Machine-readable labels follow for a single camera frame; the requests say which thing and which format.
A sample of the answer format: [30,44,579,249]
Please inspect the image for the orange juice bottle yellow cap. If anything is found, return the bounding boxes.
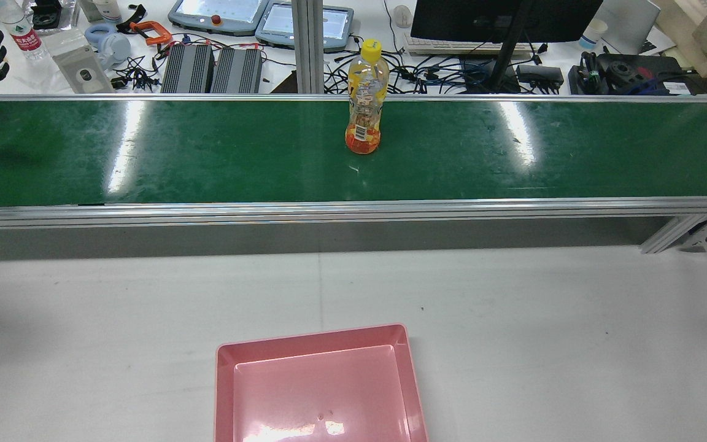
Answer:
[345,38,390,155]

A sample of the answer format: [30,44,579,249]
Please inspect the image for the pink plastic tray basket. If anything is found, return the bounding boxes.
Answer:
[214,324,429,442]

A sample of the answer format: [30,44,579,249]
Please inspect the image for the clear water bottle red label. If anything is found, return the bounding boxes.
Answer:
[0,0,49,62]

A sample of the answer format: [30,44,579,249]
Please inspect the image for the black square box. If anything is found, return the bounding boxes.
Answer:
[30,0,64,29]

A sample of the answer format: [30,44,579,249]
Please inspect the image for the clear zip bag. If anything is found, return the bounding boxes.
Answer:
[42,28,115,95]

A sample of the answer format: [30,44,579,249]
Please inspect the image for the light blue headphones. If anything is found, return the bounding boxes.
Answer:
[83,23,133,63]

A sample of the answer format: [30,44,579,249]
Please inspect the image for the white jar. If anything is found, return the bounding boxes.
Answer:
[91,0,123,23]

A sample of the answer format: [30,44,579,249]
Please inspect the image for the orange clamp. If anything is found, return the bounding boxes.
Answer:
[129,20,174,47]

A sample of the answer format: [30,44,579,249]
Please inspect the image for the grey ribbed power supply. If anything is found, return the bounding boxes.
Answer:
[213,47,264,94]
[161,44,215,94]

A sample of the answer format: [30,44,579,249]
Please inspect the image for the grey teach pendant red button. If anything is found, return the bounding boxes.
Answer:
[168,0,270,37]

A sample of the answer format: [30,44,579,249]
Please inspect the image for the dark brown box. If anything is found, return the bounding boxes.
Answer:
[269,69,298,94]

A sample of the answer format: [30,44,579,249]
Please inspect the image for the grey teach pendant left label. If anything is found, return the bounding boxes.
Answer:
[255,1,355,53]

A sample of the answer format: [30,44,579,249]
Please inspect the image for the white keyboard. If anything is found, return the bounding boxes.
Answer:
[403,33,541,60]

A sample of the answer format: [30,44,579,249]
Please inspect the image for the black computer monitor with stand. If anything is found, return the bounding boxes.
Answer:
[410,0,604,94]

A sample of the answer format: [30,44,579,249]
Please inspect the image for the white paper cup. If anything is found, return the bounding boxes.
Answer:
[578,18,609,51]

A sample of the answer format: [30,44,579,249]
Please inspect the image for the grey laptop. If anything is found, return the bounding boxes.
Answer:
[596,0,662,56]

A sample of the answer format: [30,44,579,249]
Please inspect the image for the black strap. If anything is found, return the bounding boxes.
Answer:
[116,4,147,33]

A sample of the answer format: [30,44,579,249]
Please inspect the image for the black thin cable tangle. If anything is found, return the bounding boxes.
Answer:
[110,54,165,91]

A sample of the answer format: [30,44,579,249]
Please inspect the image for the green conveyor belt aluminium frame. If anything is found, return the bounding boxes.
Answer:
[0,93,707,255]

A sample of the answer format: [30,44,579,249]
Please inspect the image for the aluminium profile post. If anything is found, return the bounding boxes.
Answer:
[292,0,325,95]

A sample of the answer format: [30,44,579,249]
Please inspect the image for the blue cable coil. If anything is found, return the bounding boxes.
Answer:
[433,58,495,87]

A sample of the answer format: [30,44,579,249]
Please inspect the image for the black round device with cables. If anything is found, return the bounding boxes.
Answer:
[568,52,693,96]

